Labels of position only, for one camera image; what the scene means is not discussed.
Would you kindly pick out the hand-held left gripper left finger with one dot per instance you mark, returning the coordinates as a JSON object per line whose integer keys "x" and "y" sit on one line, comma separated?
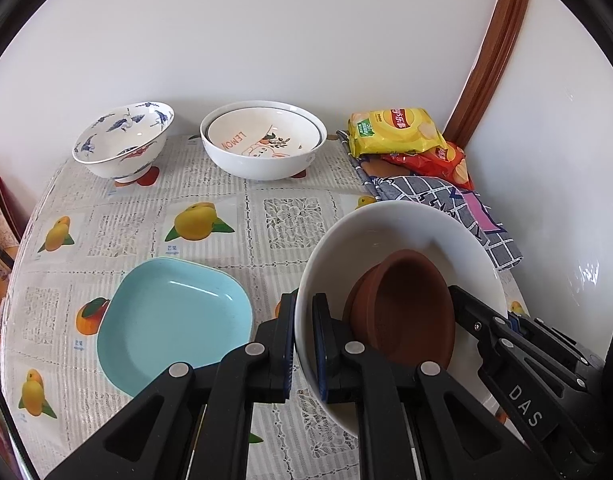
{"x": 285, "y": 360}

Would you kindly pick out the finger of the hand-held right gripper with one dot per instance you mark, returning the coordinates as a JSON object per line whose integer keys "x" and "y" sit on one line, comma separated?
{"x": 481, "y": 327}
{"x": 518, "y": 325}

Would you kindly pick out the fruit print tablecloth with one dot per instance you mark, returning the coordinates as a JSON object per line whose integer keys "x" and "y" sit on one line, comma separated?
{"x": 136, "y": 220}

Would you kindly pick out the blue square plate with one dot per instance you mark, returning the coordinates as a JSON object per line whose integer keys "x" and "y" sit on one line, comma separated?
{"x": 176, "y": 320}

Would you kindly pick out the red chip bag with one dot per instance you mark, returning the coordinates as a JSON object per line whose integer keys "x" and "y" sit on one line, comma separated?
{"x": 436, "y": 165}

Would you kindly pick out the plain white bowl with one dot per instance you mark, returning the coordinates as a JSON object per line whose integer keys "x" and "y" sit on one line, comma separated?
{"x": 386, "y": 230}

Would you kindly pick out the large white bowl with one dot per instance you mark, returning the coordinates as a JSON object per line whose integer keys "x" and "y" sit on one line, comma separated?
{"x": 256, "y": 165}

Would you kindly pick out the small brown bowl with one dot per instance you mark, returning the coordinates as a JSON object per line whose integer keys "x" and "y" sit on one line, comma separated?
{"x": 406, "y": 310}

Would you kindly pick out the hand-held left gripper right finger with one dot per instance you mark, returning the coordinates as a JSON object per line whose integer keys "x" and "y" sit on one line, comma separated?
{"x": 322, "y": 375}

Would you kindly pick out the folded blue checked cloth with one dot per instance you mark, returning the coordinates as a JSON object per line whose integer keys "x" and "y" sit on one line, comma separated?
{"x": 486, "y": 230}

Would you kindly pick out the yellow chip bag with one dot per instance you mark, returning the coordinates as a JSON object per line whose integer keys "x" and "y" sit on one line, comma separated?
{"x": 396, "y": 132}

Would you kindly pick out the brown wooden door frame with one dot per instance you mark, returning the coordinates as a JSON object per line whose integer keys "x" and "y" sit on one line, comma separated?
{"x": 491, "y": 60}

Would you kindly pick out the lemon print white bowl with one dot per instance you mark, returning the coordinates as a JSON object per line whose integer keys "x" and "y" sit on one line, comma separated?
{"x": 251, "y": 135}

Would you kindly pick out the blue patterned white bowl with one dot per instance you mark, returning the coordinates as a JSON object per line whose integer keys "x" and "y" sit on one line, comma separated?
{"x": 121, "y": 135}

